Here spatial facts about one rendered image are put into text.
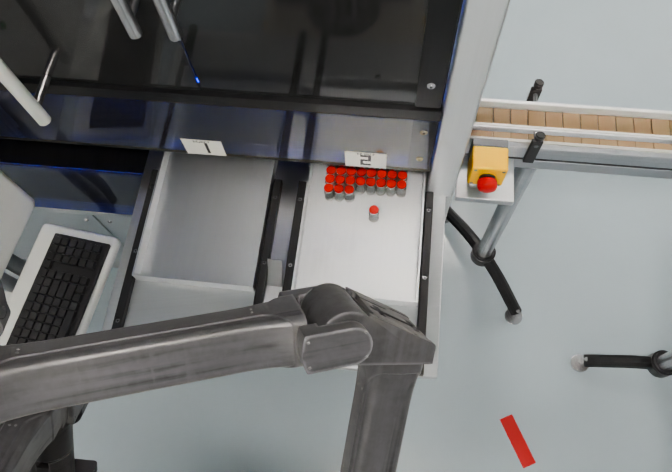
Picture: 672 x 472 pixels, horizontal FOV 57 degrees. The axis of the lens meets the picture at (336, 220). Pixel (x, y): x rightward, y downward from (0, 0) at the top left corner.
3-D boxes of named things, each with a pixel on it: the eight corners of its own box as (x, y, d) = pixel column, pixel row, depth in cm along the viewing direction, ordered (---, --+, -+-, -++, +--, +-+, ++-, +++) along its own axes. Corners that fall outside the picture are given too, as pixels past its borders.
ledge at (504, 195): (456, 147, 145) (457, 143, 143) (512, 151, 144) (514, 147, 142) (454, 200, 139) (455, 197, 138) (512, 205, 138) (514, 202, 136)
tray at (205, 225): (171, 143, 146) (166, 136, 143) (279, 152, 144) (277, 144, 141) (137, 280, 133) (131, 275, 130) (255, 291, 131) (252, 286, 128)
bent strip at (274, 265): (271, 267, 133) (267, 258, 127) (285, 269, 133) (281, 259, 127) (260, 331, 127) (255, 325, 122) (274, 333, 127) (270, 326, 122)
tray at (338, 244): (313, 154, 143) (311, 147, 140) (425, 163, 141) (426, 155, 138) (292, 295, 130) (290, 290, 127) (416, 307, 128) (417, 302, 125)
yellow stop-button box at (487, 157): (467, 154, 133) (473, 136, 126) (501, 156, 132) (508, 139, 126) (466, 185, 130) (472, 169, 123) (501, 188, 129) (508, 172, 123)
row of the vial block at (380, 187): (326, 183, 140) (325, 173, 136) (405, 189, 139) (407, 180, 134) (325, 191, 139) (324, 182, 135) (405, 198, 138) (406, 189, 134)
